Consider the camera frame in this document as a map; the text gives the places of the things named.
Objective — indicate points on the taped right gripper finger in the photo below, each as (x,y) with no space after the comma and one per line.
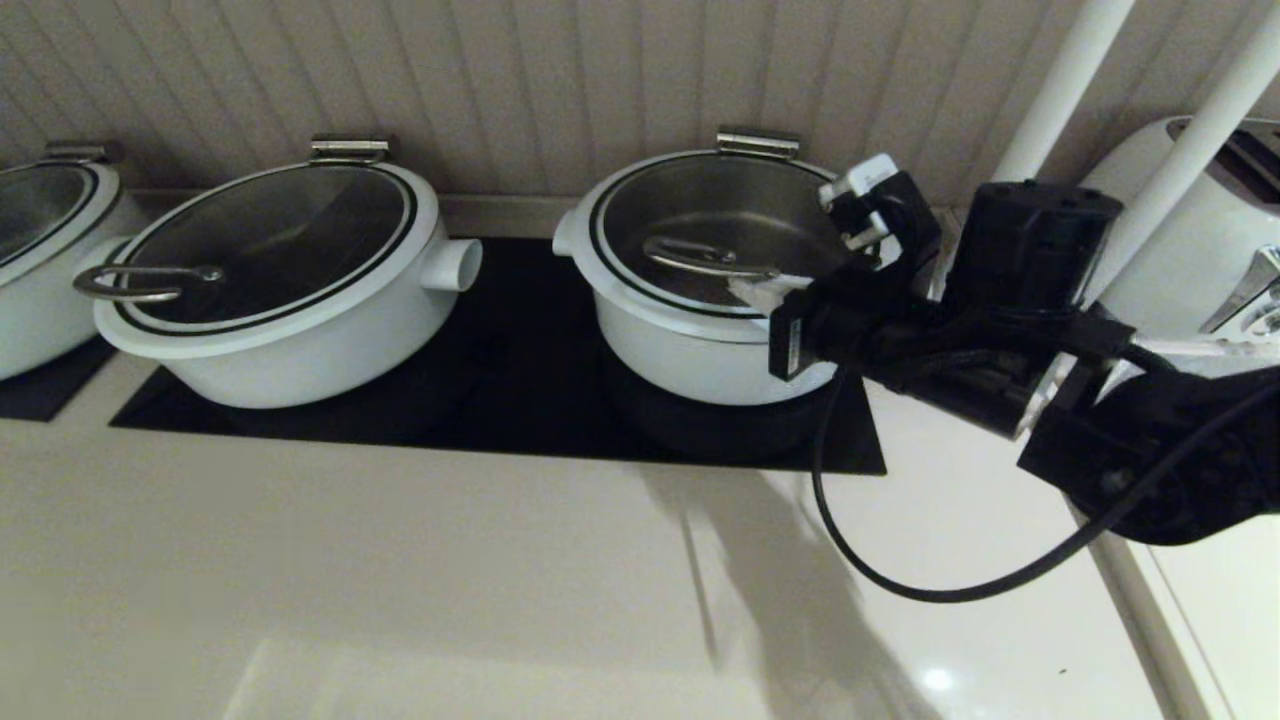
(770,287)
(775,305)

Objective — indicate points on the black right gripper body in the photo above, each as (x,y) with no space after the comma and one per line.
(930,340)

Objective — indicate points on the glass lid white rim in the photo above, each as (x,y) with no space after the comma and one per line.
(40,205)
(700,210)
(270,240)

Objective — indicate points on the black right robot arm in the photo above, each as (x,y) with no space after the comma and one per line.
(1180,450)

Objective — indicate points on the white cooking pot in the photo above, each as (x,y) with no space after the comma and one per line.
(690,365)
(40,325)
(300,372)

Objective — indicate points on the large black glass cooktop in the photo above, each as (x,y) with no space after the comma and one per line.
(520,400)

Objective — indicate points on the white metal pole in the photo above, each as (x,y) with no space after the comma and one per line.
(1060,80)
(1200,140)

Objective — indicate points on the white toaster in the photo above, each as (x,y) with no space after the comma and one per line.
(1210,250)

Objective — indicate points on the small black glass cooktop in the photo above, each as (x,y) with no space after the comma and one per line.
(50,395)

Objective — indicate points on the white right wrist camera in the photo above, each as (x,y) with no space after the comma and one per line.
(860,195)

